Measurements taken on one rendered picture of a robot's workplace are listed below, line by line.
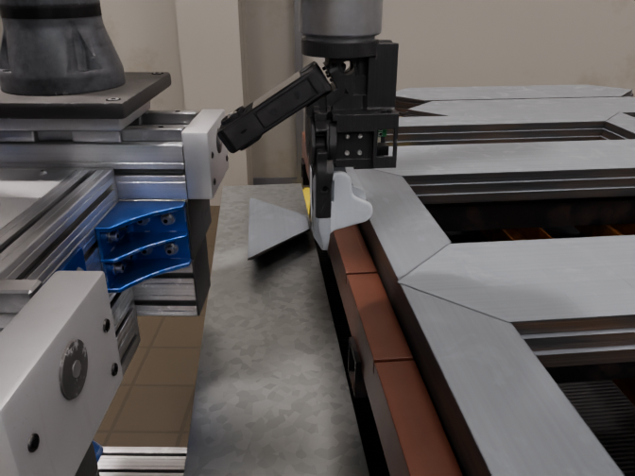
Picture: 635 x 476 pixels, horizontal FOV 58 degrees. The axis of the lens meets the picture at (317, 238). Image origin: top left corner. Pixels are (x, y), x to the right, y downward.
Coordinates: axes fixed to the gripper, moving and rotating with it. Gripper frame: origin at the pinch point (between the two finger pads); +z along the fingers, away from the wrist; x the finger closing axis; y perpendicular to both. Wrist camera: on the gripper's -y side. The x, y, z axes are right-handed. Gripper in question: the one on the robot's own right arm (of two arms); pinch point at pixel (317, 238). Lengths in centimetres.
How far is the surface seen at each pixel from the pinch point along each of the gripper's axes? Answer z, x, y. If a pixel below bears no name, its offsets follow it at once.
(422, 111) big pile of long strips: 7, 88, 37
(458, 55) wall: 14, 254, 103
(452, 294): 5.5, -3.9, 14.0
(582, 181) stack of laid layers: 8, 34, 50
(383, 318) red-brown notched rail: 9.2, -2.2, 7.0
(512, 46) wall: 10, 250, 131
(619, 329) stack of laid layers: 7.2, -9.7, 29.6
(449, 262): 5.5, 3.4, 16.0
